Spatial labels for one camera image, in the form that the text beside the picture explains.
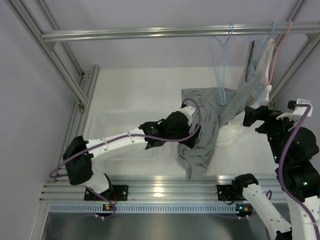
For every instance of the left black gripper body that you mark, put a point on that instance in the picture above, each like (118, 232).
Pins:
(191, 141)

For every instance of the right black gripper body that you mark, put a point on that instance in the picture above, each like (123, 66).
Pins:
(275, 129)

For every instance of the grey tank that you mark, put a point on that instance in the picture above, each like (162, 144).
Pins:
(248, 82)
(195, 161)

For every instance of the blue wire hanger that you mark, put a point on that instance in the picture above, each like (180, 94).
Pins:
(218, 53)
(262, 92)

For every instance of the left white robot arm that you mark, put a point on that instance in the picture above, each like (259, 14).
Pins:
(82, 157)

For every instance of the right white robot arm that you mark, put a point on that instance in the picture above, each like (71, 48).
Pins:
(292, 147)

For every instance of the white tank top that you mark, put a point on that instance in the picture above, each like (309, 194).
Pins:
(252, 96)

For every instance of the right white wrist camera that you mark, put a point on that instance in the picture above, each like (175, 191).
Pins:
(296, 112)

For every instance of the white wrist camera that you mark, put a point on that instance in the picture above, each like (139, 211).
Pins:
(296, 112)
(188, 111)

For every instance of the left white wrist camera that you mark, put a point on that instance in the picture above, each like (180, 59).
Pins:
(188, 111)

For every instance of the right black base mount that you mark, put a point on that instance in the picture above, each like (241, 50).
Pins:
(227, 193)

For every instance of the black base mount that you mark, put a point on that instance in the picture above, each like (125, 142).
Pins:
(117, 193)
(227, 193)

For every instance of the pink wire hanger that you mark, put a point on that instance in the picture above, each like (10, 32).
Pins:
(271, 62)

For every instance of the white slotted cable duct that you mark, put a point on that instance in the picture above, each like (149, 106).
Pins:
(144, 208)

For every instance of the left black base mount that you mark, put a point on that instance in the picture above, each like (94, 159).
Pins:
(117, 193)

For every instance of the right aluminium frame post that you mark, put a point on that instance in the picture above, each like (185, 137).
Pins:
(291, 57)

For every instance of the aluminium frame post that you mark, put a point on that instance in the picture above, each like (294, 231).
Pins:
(291, 57)
(25, 16)

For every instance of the aluminium top rail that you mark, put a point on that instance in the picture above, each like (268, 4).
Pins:
(181, 31)

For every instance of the left aluminium frame post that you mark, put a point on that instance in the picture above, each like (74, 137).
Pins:
(25, 16)

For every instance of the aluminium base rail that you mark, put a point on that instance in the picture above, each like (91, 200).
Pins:
(145, 189)

